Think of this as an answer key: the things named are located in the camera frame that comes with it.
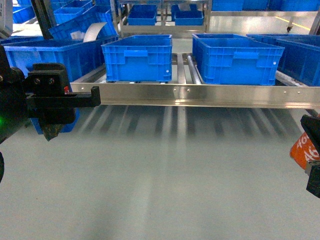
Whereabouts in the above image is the blue crate front left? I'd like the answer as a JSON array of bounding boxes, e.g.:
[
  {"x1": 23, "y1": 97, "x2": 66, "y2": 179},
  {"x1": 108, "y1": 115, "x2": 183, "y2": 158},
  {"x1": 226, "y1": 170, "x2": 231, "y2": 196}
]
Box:
[{"x1": 101, "y1": 34, "x2": 173, "y2": 82}]

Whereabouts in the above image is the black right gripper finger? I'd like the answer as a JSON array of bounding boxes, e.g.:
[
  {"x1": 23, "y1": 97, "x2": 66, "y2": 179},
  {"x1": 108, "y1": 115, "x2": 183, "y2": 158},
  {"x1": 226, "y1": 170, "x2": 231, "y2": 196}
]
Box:
[
  {"x1": 300, "y1": 114, "x2": 320, "y2": 148},
  {"x1": 305, "y1": 161, "x2": 320, "y2": 198}
]

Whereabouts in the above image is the white roller track strip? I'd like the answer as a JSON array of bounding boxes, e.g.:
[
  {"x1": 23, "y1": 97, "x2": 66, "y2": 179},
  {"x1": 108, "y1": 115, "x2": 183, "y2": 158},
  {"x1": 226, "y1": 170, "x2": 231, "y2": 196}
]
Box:
[{"x1": 187, "y1": 55, "x2": 202, "y2": 85}]

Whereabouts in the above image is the white curved sheet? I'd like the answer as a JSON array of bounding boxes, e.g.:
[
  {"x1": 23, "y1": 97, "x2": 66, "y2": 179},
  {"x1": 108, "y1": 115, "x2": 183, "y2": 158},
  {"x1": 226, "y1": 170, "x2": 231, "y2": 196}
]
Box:
[{"x1": 83, "y1": 22, "x2": 107, "y2": 43}]

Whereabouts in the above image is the centre metal divider rail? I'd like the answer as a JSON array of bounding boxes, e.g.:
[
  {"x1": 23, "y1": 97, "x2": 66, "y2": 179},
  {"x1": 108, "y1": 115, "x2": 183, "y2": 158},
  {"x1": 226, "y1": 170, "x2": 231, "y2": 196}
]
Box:
[{"x1": 177, "y1": 53, "x2": 186, "y2": 85}]

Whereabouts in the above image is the background blue bin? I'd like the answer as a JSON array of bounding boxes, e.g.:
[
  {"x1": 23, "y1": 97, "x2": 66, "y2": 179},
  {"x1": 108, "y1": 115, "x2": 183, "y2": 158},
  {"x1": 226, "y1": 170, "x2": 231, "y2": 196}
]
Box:
[
  {"x1": 127, "y1": 4, "x2": 158, "y2": 26},
  {"x1": 171, "y1": 4, "x2": 204, "y2": 26}
]

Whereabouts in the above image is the blue crate far right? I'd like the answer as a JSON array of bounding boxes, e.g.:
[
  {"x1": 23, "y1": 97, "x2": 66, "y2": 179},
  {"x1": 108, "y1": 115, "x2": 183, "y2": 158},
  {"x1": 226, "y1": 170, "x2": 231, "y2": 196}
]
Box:
[{"x1": 246, "y1": 34, "x2": 320, "y2": 87}]

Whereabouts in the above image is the blue crate rear right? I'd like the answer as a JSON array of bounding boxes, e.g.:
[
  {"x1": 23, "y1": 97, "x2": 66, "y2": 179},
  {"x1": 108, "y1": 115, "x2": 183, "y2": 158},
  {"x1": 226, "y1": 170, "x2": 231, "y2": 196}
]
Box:
[{"x1": 192, "y1": 33, "x2": 250, "y2": 40}]

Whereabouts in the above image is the orange cylinder cap with numbers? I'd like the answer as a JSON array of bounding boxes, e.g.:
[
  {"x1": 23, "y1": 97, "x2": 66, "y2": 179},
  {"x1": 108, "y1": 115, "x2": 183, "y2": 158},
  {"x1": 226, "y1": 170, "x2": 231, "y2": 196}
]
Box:
[{"x1": 289, "y1": 132, "x2": 320, "y2": 170}]

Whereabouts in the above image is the blue crate front right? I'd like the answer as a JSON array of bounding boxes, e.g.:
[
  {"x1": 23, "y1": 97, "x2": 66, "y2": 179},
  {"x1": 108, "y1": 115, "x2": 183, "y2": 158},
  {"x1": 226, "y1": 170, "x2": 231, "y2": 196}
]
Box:
[{"x1": 197, "y1": 38, "x2": 285, "y2": 86}]

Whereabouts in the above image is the metal shelf rail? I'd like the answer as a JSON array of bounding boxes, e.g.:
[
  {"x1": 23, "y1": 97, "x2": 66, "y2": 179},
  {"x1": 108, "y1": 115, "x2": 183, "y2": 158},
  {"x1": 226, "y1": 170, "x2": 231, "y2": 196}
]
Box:
[{"x1": 71, "y1": 82, "x2": 320, "y2": 109}]

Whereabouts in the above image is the background metal shelf rack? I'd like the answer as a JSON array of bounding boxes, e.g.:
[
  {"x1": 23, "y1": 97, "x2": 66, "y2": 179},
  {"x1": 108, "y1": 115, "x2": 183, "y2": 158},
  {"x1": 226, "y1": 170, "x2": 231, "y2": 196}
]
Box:
[{"x1": 110, "y1": 0, "x2": 212, "y2": 38}]

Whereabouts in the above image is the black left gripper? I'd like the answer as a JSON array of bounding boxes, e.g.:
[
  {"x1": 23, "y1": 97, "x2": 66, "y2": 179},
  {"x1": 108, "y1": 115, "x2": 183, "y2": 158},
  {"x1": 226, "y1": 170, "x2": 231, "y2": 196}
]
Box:
[{"x1": 0, "y1": 46, "x2": 101, "y2": 142}]

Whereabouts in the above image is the background blue bin right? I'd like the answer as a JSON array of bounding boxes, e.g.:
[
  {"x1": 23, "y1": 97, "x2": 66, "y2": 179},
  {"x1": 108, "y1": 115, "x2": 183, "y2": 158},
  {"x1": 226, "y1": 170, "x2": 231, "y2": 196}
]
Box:
[{"x1": 171, "y1": 4, "x2": 204, "y2": 26}]

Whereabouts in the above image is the blue crate far left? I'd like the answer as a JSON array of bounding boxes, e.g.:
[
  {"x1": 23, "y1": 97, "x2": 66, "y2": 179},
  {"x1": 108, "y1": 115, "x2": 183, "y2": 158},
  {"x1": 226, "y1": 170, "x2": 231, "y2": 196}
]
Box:
[{"x1": 4, "y1": 35, "x2": 119, "y2": 82}]

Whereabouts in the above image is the background blue bin left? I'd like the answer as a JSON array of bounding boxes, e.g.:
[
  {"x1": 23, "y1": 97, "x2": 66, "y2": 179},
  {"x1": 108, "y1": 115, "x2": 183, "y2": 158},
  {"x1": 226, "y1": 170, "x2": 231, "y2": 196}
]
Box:
[{"x1": 127, "y1": 4, "x2": 158, "y2": 26}]

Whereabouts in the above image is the blue block part with knob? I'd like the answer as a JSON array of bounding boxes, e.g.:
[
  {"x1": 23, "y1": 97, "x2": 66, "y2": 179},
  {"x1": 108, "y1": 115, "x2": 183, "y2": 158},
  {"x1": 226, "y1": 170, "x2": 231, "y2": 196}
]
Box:
[{"x1": 30, "y1": 108, "x2": 80, "y2": 135}]

